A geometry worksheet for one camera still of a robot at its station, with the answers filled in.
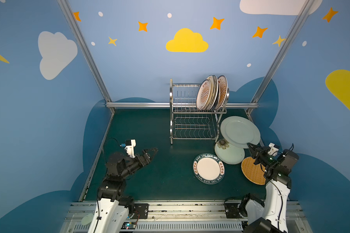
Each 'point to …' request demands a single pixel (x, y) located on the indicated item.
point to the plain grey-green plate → (238, 131)
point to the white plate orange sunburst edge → (203, 94)
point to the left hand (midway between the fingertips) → (157, 152)
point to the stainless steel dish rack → (187, 121)
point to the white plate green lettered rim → (208, 168)
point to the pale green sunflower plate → (229, 153)
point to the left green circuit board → (129, 225)
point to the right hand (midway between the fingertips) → (250, 142)
